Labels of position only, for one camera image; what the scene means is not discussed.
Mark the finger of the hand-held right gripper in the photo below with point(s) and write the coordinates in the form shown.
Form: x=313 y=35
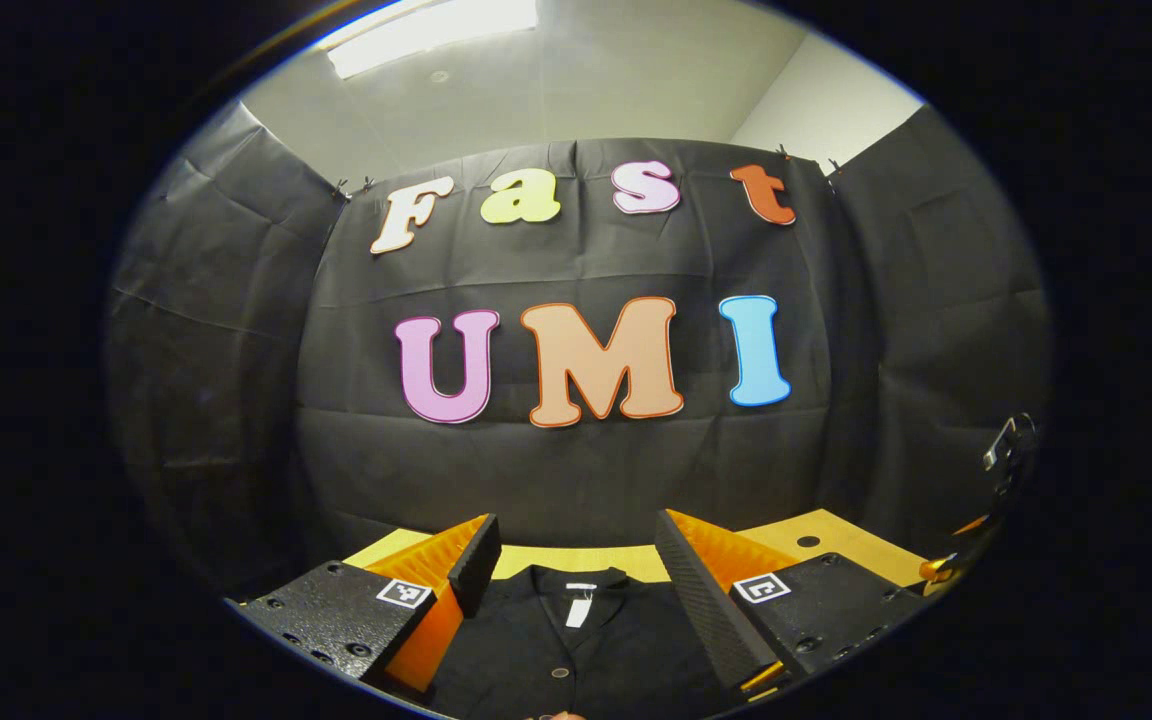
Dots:
x=936 y=570

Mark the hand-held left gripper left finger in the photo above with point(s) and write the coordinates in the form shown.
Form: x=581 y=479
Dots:
x=476 y=560

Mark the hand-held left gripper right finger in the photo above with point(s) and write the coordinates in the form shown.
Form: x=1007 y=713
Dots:
x=701 y=600

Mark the black buttoned jacket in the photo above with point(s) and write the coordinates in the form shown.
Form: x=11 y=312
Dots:
x=576 y=660

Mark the black backdrop cloth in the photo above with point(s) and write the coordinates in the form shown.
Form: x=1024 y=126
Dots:
x=576 y=470

